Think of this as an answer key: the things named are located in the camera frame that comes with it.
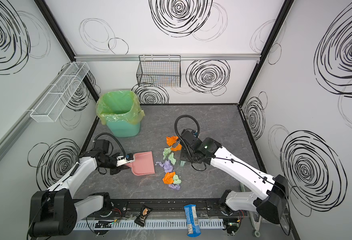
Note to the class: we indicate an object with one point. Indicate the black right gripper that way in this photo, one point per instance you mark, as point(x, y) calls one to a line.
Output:
point(185, 154)

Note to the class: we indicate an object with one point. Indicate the green hand brush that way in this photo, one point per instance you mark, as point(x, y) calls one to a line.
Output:
point(183, 160)

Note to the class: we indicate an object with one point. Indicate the pink plastic dustpan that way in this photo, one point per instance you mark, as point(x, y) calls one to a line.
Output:
point(143, 164)

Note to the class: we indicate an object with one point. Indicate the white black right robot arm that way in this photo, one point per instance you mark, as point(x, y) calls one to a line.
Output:
point(267, 195)

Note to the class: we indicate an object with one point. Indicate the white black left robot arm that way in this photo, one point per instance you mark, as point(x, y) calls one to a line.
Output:
point(54, 212)

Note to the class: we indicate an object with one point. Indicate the orange scrap right cluster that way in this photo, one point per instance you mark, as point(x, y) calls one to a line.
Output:
point(177, 148)

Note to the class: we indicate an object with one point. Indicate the light green crumpled scrap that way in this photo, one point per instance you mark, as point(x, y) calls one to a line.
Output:
point(172, 159)

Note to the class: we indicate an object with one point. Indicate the small orange scrap back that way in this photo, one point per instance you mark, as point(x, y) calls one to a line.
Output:
point(171, 140)

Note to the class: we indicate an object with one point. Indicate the green scrap right cluster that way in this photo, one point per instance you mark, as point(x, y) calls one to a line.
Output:
point(166, 153)

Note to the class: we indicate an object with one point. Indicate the purple paper scrap centre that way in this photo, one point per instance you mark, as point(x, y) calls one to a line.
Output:
point(167, 166)

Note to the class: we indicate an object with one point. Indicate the small green scrap front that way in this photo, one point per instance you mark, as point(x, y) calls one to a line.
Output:
point(176, 180)

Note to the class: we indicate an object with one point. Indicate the orange scrap front centre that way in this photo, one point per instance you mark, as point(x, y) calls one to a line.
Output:
point(169, 178)

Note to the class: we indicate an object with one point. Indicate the small purple scrap front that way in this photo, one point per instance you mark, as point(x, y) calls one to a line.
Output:
point(174, 186)

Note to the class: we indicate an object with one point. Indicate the green bin with bag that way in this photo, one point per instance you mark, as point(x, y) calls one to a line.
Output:
point(121, 112)

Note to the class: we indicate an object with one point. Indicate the black snack packet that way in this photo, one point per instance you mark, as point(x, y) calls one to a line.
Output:
point(142, 216)

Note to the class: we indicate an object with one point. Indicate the blue snack packet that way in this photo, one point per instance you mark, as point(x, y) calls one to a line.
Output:
point(192, 221)

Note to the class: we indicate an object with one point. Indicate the green kitchen tongs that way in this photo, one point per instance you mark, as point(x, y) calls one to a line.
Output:
point(255, 219)

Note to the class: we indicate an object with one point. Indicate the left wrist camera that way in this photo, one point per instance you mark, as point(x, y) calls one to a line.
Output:
point(126, 160)

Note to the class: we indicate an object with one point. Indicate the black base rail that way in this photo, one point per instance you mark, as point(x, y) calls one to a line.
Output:
point(164, 205)

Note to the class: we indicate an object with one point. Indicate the white slotted cable duct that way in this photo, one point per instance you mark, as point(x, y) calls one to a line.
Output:
point(174, 224)

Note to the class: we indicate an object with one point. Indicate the clear acrylic wall shelf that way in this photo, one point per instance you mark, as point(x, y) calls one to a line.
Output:
point(67, 92)

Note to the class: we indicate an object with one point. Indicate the black wire wall basket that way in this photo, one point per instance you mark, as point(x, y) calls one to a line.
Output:
point(159, 70)

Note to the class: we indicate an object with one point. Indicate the black corner frame post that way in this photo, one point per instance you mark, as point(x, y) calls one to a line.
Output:
point(273, 35)

